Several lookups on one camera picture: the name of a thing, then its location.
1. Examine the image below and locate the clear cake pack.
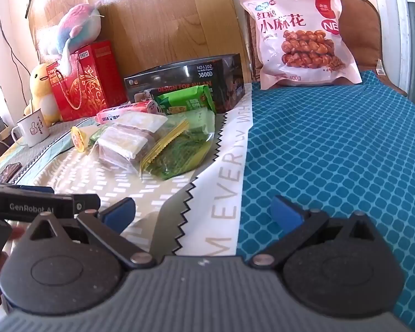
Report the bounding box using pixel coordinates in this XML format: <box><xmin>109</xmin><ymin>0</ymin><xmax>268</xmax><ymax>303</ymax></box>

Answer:
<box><xmin>115</xmin><ymin>112</ymin><xmax>169</xmax><ymax>135</ymax></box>
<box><xmin>96</xmin><ymin>126</ymin><xmax>158</xmax><ymax>160</ymax></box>
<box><xmin>98</xmin><ymin>147</ymin><xmax>147</xmax><ymax>173</ymax></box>

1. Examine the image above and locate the pastel plush toy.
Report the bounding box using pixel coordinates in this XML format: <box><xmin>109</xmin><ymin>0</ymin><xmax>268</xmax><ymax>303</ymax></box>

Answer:
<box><xmin>41</xmin><ymin>3</ymin><xmax>104</xmax><ymax>77</ymax></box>

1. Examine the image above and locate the brown seat cushion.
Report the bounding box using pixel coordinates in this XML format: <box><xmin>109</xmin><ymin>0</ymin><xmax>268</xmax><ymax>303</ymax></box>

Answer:
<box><xmin>244</xmin><ymin>0</ymin><xmax>407</xmax><ymax>97</ymax></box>

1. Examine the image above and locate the yellow lid jelly cup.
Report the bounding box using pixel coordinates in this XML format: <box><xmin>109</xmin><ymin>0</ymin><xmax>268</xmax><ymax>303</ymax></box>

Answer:
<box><xmin>71</xmin><ymin>126</ymin><xmax>90</xmax><ymax>152</ymax></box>

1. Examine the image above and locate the beige patterned quilt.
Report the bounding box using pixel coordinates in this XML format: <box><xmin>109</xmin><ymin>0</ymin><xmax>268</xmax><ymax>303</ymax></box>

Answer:
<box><xmin>0</xmin><ymin>83</ymin><xmax>255</xmax><ymax>260</ymax></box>

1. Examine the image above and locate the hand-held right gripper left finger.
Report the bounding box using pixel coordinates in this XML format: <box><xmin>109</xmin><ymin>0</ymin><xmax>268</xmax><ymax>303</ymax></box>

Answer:
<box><xmin>21</xmin><ymin>197</ymin><xmax>157</xmax><ymax>271</ymax></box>

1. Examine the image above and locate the teal patterned cloth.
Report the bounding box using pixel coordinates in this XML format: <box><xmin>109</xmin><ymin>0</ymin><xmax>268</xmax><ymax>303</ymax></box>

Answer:
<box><xmin>236</xmin><ymin>70</ymin><xmax>415</xmax><ymax>326</ymax></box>

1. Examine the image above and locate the white enamel mug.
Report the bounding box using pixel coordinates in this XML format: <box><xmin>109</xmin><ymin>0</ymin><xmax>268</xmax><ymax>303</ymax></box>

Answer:
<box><xmin>11</xmin><ymin>108</ymin><xmax>51</xmax><ymax>148</ymax></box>

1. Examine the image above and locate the small green candy packet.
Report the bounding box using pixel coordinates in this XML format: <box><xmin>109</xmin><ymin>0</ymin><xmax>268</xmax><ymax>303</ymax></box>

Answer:
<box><xmin>89</xmin><ymin>126</ymin><xmax>111</xmax><ymax>144</ymax></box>

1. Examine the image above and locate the wooden headboard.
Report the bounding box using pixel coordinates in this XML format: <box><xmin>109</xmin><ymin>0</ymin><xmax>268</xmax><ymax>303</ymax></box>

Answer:
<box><xmin>28</xmin><ymin>0</ymin><xmax>251</xmax><ymax>77</ymax></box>

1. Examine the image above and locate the red gift bag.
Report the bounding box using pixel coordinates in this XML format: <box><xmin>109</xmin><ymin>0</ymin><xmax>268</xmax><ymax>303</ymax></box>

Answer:
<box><xmin>46</xmin><ymin>40</ymin><xmax>128</xmax><ymax>122</ymax></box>

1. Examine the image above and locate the white framed glass door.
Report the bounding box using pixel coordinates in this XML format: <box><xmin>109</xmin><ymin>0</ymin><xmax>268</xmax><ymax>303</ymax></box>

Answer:
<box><xmin>380</xmin><ymin>0</ymin><xmax>415</xmax><ymax>111</ymax></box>

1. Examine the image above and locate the black cardboard box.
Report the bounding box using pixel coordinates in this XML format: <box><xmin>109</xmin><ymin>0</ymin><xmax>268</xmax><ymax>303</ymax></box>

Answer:
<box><xmin>124</xmin><ymin>53</ymin><xmax>246</xmax><ymax>114</ymax></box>

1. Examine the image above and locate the pink snack packet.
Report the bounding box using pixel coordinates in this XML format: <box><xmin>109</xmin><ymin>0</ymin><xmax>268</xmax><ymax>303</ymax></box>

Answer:
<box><xmin>97</xmin><ymin>100</ymin><xmax>159</xmax><ymax>124</ymax></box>

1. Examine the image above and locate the yellow duck plush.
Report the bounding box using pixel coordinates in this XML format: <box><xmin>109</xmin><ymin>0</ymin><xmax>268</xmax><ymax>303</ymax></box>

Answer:
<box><xmin>24</xmin><ymin>63</ymin><xmax>62</xmax><ymax>127</ymax></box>

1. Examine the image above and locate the large pink snack bag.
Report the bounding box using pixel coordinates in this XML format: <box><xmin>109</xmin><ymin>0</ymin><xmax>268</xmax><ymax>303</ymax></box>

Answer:
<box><xmin>239</xmin><ymin>0</ymin><xmax>363</xmax><ymax>90</ymax></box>

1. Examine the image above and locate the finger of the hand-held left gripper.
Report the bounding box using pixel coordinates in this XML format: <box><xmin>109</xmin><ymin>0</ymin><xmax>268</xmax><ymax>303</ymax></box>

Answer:
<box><xmin>19</xmin><ymin>185</ymin><xmax>55</xmax><ymax>196</ymax></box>
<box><xmin>72</xmin><ymin>194</ymin><xmax>102</xmax><ymax>213</ymax></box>

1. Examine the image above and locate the light green snack packet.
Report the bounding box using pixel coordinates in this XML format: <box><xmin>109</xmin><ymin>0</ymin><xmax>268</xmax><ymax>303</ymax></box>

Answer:
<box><xmin>166</xmin><ymin>107</ymin><xmax>218</xmax><ymax>139</ymax></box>

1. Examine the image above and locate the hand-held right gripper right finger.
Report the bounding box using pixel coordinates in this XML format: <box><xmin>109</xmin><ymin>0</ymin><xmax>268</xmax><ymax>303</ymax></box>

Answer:
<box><xmin>249</xmin><ymin>195</ymin><xmax>390</xmax><ymax>268</ymax></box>

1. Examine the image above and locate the green zip bag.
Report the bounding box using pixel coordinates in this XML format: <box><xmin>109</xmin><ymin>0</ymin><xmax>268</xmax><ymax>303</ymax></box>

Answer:
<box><xmin>139</xmin><ymin>111</ymin><xmax>218</xmax><ymax>181</ymax></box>

